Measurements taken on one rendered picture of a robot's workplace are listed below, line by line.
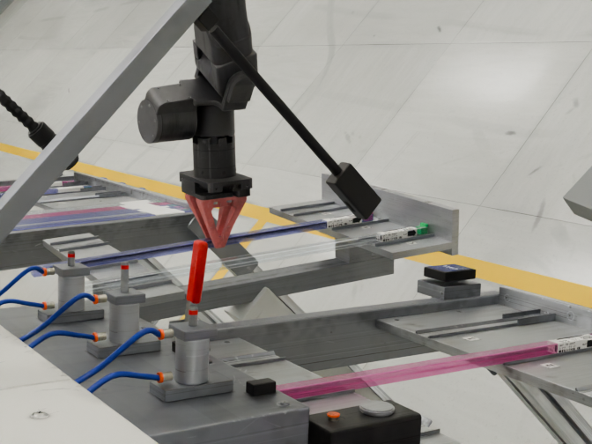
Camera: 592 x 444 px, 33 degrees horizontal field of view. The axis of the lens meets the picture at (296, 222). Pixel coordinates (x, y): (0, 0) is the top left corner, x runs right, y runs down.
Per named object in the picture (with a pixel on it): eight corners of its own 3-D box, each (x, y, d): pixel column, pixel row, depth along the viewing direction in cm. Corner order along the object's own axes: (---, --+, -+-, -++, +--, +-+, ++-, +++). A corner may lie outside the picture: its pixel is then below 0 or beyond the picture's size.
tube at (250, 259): (422, 232, 141) (422, 224, 141) (428, 233, 140) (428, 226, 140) (78, 292, 117) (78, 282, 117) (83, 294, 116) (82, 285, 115)
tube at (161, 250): (367, 218, 148) (367, 211, 148) (373, 220, 147) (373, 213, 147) (31, 274, 124) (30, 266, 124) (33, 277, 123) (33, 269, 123)
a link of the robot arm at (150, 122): (258, 76, 124) (226, 39, 129) (178, 81, 118) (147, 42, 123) (235, 151, 131) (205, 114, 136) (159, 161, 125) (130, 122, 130)
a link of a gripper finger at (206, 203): (203, 255, 131) (201, 185, 129) (182, 243, 137) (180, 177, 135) (249, 247, 135) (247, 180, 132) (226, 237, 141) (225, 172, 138)
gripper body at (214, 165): (209, 197, 128) (207, 140, 126) (178, 184, 136) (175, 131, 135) (254, 191, 131) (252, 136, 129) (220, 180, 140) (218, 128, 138)
